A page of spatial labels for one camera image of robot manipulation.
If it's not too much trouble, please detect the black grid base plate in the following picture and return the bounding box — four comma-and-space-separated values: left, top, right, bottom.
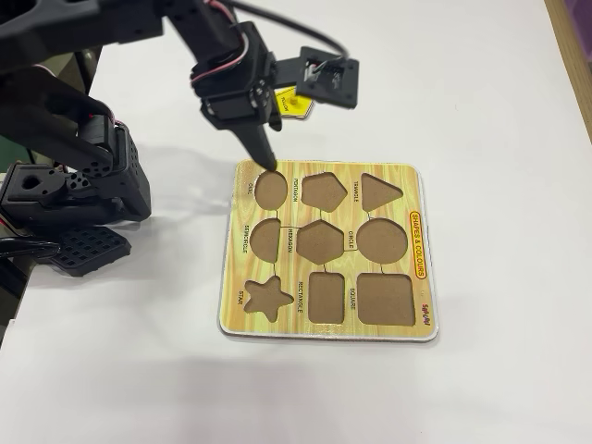
47, 225, 133, 278

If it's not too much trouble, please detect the yellow pentagon puzzle piece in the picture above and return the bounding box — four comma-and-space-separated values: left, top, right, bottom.
275, 85, 316, 120

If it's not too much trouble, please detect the red white servo wire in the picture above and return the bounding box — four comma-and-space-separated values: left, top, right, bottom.
190, 27, 253, 89

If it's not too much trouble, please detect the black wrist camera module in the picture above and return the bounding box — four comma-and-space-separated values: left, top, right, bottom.
272, 44, 361, 110

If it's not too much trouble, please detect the black camera cable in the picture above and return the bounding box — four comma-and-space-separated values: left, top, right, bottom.
216, 0, 348, 61

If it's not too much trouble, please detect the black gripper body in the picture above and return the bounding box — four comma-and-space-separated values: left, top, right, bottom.
191, 22, 279, 133

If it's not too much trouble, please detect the black table clamp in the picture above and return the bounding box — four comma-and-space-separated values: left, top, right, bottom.
0, 236, 64, 263

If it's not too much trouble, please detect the wooden shape puzzle board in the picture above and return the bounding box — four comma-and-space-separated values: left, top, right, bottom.
216, 159, 441, 346

